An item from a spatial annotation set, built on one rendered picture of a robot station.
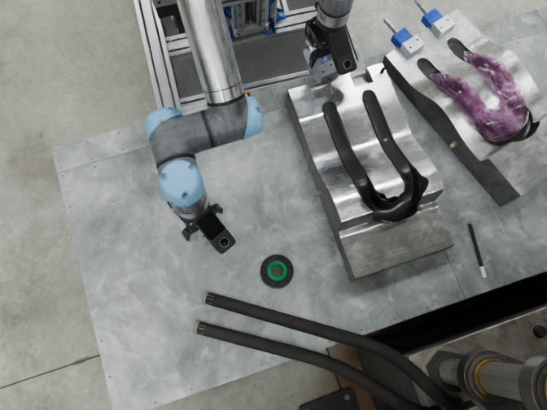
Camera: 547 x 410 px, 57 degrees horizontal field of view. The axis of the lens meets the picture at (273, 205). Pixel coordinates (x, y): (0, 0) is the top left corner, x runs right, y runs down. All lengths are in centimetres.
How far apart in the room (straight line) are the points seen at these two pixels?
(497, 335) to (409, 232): 34
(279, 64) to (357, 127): 90
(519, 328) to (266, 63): 136
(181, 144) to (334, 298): 56
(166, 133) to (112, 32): 162
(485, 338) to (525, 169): 42
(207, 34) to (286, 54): 126
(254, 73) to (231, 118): 117
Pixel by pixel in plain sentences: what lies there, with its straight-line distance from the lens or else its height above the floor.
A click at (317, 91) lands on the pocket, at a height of 86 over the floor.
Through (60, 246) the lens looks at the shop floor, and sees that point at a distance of 224.
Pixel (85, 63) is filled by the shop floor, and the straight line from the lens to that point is 251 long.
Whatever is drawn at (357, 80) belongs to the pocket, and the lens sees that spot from 139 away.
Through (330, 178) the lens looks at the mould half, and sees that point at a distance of 122.
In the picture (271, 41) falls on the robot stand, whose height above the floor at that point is 21.
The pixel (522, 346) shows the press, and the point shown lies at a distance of 143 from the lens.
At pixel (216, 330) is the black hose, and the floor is 84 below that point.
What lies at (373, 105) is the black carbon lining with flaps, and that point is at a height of 88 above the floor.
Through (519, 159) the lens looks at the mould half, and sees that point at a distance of 138.
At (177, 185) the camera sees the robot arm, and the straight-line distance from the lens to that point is 91.
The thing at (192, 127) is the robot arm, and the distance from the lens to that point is 97.
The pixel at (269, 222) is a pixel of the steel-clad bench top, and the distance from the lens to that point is 129.
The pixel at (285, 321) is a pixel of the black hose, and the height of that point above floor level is 88.
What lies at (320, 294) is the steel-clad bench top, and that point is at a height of 80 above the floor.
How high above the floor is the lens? 206
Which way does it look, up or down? 75 degrees down
